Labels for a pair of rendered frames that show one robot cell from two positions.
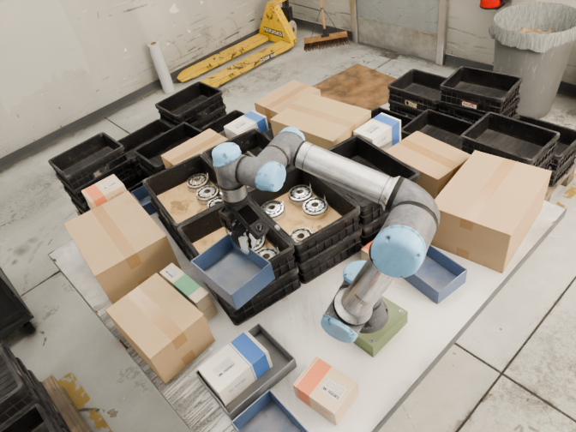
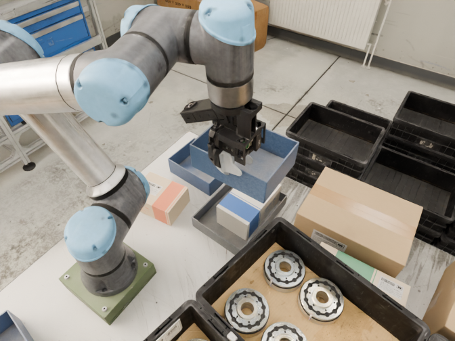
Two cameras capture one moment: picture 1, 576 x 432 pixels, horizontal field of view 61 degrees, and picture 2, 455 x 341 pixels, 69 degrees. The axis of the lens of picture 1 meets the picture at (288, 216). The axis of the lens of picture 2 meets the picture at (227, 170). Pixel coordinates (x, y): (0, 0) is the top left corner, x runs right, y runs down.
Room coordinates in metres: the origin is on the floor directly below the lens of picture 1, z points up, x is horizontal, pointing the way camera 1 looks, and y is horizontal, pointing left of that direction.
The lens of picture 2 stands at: (1.50, -0.03, 1.64)
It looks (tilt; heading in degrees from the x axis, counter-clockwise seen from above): 47 degrees down; 160
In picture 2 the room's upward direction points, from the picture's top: straight up
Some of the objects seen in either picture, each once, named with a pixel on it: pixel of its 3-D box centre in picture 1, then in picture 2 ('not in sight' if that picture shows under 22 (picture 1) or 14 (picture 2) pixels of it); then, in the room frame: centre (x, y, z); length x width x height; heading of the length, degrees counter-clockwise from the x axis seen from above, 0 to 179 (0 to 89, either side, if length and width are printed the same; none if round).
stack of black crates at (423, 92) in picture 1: (423, 105); not in sight; (2.91, -1.08, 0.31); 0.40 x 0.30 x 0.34; 36
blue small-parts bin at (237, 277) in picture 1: (232, 269); (244, 154); (0.99, 0.19, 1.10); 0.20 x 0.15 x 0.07; 36
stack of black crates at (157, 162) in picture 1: (182, 171); not in sight; (2.62, 0.62, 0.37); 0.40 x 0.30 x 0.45; 126
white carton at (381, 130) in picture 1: (377, 133); not in sight; (1.92, -0.50, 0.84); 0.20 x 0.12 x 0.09; 124
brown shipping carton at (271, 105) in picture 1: (289, 108); not in sight; (2.42, -0.13, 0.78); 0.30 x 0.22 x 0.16; 125
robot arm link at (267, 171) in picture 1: (264, 170); (159, 39); (1.02, 0.04, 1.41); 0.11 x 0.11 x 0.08; 54
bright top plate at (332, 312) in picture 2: not in sight; (321, 298); (1.28, 0.28, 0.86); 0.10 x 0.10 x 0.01
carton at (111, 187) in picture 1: (105, 194); not in sight; (1.80, 0.79, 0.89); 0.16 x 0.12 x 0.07; 121
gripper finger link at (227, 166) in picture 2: (247, 236); (230, 167); (1.06, 0.13, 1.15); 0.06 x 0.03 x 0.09; 34
